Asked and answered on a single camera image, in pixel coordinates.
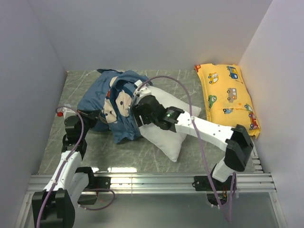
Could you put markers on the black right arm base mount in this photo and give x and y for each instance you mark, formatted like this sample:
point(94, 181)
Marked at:
point(201, 183)

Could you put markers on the white pillow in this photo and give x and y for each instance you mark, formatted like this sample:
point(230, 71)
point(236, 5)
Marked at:
point(167, 141)

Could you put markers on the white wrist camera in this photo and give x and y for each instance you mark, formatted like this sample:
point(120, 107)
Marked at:
point(63, 110)
point(141, 90)

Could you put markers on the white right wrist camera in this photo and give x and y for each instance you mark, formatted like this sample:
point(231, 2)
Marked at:
point(141, 90)

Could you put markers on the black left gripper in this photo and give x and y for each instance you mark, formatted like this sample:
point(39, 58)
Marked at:
point(92, 115)

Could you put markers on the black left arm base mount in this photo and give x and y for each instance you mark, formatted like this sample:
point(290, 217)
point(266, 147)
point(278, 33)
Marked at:
point(98, 184)

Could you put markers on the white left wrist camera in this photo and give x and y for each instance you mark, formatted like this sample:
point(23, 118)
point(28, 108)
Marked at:
point(63, 110)

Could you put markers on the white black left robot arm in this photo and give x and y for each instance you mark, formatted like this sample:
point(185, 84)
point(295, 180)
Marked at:
point(55, 206)

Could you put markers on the blue cartoon print pillowcase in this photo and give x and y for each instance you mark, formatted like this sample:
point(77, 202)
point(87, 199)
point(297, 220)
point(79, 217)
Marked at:
point(111, 94)

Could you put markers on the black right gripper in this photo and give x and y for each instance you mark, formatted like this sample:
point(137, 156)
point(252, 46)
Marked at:
point(137, 111)

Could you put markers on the yellow car print pillow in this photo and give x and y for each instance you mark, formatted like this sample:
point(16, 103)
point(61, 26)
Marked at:
point(226, 98)

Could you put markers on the aluminium mounting rail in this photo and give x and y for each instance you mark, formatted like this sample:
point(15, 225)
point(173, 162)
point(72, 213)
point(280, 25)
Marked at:
point(136, 183)

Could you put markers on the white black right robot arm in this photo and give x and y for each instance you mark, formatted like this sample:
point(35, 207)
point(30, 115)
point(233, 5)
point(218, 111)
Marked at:
point(234, 141)

